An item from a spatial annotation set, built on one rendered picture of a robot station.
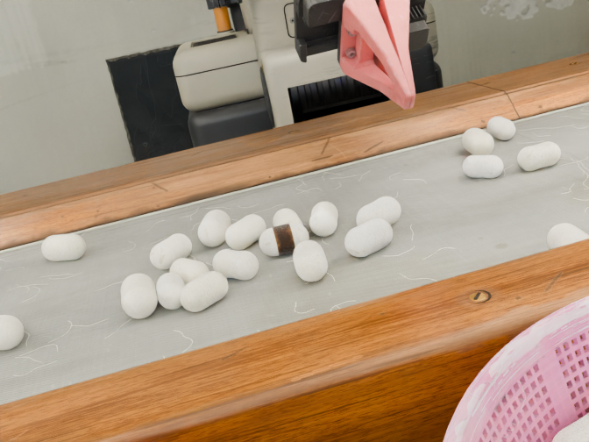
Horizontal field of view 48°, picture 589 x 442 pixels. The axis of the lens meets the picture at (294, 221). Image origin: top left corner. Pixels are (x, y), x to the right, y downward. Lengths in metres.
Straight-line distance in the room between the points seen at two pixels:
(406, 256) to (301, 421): 0.17
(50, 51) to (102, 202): 1.96
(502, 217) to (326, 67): 0.65
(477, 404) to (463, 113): 0.46
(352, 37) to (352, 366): 0.28
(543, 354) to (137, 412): 0.16
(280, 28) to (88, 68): 1.52
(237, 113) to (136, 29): 1.20
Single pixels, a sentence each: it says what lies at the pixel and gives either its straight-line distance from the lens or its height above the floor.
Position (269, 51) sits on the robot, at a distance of 1.08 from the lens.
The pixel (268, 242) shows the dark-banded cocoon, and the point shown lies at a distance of 0.44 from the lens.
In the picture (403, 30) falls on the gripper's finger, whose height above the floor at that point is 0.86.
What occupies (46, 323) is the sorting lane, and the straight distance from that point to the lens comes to 0.45.
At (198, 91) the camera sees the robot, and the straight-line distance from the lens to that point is 1.35.
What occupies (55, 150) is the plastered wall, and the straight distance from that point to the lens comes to 2.62.
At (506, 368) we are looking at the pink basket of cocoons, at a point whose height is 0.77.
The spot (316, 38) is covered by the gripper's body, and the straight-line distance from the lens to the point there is 0.52.
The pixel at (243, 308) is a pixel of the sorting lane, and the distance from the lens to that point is 0.39.
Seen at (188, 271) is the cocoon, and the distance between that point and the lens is 0.42.
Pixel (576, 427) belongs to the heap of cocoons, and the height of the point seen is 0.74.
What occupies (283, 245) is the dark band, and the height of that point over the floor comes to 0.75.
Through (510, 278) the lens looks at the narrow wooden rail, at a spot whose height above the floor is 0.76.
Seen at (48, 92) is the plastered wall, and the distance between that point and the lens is 2.58.
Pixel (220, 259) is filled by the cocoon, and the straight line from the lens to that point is 0.42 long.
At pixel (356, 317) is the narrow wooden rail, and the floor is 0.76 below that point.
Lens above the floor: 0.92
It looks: 20 degrees down
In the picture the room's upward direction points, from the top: 12 degrees counter-clockwise
